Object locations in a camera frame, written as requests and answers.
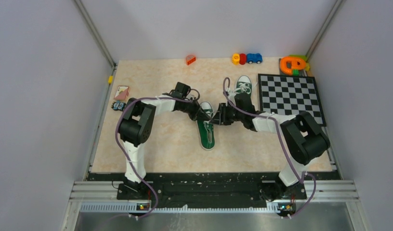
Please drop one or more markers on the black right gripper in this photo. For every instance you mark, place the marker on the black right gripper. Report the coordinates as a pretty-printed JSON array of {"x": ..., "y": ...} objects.
[{"x": 220, "y": 118}]

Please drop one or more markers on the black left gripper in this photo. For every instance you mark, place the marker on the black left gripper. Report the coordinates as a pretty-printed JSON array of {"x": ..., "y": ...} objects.
[{"x": 199, "y": 113}]

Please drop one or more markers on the green canvas sneaker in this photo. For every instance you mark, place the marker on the green canvas sneaker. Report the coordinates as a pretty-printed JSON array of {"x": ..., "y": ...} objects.
[
  {"x": 244, "y": 85},
  {"x": 205, "y": 129}
]

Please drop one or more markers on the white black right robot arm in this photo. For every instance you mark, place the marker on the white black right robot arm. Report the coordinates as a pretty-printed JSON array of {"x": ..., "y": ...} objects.
[{"x": 301, "y": 137}]

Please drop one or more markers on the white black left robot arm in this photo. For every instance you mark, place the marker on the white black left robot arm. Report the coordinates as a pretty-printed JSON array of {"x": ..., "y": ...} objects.
[{"x": 135, "y": 126}]

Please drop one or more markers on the orange toy brick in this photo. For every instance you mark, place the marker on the orange toy brick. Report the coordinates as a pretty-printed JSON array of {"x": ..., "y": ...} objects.
[{"x": 190, "y": 59}]

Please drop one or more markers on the yellow toy block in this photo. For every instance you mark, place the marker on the yellow toy block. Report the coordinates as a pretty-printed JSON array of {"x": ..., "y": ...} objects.
[{"x": 236, "y": 58}]

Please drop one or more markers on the red toy block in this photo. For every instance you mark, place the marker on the red toy block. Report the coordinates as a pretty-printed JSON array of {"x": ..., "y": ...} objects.
[{"x": 242, "y": 59}]

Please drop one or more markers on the blue toy car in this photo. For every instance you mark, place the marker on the blue toy car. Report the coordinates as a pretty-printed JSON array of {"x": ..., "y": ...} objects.
[{"x": 254, "y": 58}]

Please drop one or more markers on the black white chessboard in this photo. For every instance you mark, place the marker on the black white chessboard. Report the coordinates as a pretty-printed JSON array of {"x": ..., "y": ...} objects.
[{"x": 290, "y": 95}]

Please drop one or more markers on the pink tangram puzzle box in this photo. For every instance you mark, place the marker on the pink tangram puzzle box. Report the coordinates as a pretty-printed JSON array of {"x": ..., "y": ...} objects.
[{"x": 122, "y": 93}]

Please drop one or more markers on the orange green ring toy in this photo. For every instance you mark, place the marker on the orange green ring toy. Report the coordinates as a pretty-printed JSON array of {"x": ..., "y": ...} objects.
[{"x": 294, "y": 65}]

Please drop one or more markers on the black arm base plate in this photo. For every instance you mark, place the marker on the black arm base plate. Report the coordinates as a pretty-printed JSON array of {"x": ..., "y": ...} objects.
[{"x": 212, "y": 190}]

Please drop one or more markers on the yellow clip on frame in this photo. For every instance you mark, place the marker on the yellow clip on frame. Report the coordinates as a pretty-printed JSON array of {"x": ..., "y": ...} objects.
[{"x": 110, "y": 80}]

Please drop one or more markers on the aluminium frame rail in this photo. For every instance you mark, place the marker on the aluminium frame rail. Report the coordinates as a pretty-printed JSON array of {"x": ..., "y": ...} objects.
[{"x": 101, "y": 197}]

